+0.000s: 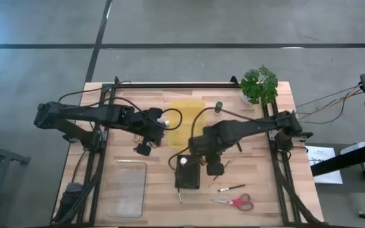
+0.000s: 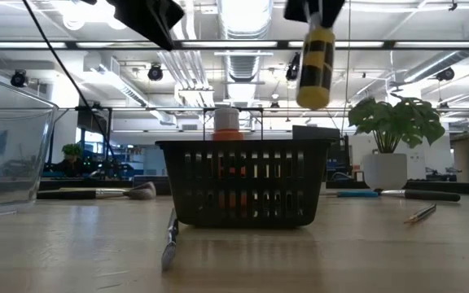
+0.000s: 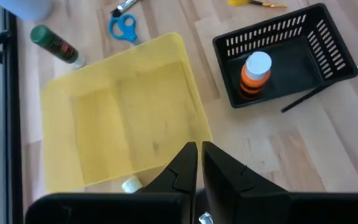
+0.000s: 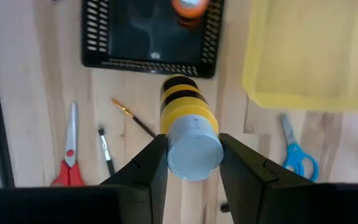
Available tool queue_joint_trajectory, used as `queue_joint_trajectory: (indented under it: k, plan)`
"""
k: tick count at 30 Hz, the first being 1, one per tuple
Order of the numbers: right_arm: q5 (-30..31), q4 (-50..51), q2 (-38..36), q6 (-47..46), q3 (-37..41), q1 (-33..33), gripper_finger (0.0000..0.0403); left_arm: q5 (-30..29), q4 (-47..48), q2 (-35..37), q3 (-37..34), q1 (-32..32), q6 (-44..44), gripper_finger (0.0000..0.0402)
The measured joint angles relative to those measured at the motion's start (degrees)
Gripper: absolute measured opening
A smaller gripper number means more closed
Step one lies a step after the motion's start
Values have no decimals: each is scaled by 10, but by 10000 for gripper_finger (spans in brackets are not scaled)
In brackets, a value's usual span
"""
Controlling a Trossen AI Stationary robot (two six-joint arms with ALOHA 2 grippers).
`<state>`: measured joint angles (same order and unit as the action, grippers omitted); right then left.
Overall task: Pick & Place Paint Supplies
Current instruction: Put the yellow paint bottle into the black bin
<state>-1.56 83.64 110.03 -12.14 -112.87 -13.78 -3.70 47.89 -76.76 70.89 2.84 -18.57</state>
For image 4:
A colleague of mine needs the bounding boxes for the orange paint bottle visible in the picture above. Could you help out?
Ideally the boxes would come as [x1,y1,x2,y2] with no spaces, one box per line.
[171,0,211,29]

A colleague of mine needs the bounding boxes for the black slotted plastic basket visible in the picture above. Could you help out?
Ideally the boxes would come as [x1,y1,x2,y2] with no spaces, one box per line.
[81,0,225,79]

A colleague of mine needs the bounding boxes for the blue-handled scissors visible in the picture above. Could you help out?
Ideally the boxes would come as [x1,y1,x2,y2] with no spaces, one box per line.
[280,114,320,183]

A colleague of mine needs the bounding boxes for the red-handled scissors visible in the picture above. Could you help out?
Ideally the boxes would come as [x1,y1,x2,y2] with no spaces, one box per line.
[50,101,86,187]

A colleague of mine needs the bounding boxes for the yellow plastic bin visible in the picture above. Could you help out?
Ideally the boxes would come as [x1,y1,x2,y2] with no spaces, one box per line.
[242,0,358,113]

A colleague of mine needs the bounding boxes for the black paintbrush silver ferrule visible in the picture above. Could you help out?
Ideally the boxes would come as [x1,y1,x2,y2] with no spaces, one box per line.
[97,126,116,177]

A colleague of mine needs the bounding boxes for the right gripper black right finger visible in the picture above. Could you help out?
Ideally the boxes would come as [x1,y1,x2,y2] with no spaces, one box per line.
[218,133,316,224]

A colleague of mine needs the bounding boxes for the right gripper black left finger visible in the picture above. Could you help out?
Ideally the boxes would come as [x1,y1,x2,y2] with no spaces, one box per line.
[99,133,168,224]

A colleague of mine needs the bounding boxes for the yellow paint bottle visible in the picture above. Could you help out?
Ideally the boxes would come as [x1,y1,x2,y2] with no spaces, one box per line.
[159,73,225,182]

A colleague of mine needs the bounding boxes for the thin brown paintbrush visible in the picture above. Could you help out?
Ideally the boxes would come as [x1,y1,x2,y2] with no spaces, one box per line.
[110,98,157,139]

